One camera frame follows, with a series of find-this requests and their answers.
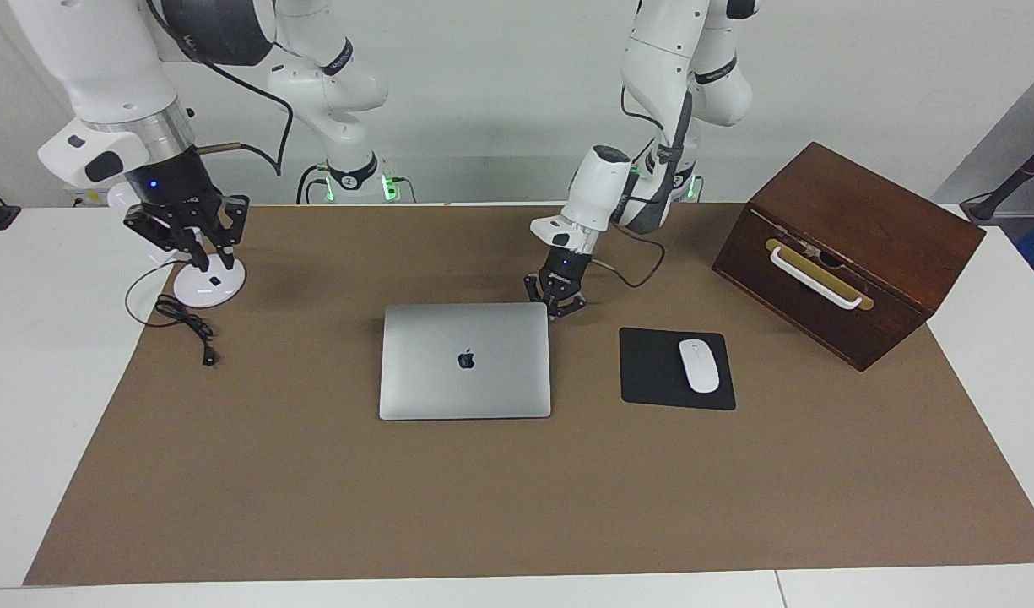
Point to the silver grey laptop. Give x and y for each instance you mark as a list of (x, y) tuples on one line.
[(466, 388)]

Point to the dark brown wooden box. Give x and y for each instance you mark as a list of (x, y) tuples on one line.
[(905, 270)]

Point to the white computer mouse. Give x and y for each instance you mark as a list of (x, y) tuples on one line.
[(699, 367)]

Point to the black stand leg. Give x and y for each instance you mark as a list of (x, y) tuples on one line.
[(989, 207)]

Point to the brown table mat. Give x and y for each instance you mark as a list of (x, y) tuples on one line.
[(483, 507)]

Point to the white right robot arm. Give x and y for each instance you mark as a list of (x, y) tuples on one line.
[(103, 59)]

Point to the black mouse pad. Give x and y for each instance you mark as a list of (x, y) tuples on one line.
[(652, 371)]

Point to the white desk lamp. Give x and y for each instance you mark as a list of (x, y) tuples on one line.
[(213, 291)]

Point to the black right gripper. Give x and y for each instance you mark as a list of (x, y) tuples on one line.
[(179, 194)]

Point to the white power strip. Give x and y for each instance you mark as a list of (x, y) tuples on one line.
[(86, 199)]

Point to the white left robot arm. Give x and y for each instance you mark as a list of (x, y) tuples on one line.
[(668, 51)]

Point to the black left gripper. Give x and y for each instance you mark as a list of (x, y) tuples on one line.
[(559, 274)]

